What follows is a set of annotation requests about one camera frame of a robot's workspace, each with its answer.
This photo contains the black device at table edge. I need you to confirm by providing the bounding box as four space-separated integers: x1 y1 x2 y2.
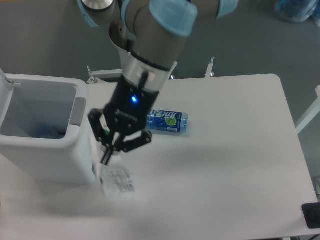
301 202 320 229

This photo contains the white pedestal base frame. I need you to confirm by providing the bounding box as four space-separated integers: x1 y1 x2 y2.
86 56 215 84

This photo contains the white frame bar right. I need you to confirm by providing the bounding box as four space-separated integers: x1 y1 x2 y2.
295 85 320 135

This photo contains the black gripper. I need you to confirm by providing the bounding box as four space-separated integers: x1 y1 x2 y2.
87 76 160 156

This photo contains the white plastic trash can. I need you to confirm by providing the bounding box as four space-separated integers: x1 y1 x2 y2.
0 72 95 185

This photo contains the blue plastic drink bottle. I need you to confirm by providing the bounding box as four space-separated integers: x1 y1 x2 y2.
146 109 189 134

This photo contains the blue plastic bag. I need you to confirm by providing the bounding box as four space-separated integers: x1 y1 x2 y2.
274 0 320 24

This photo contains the white plastic wrapper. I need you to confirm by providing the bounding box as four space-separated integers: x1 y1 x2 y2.
88 127 138 198

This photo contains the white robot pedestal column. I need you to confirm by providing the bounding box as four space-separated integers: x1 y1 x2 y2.
109 20 136 72

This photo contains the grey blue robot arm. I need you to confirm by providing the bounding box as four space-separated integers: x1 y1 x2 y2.
77 0 238 165

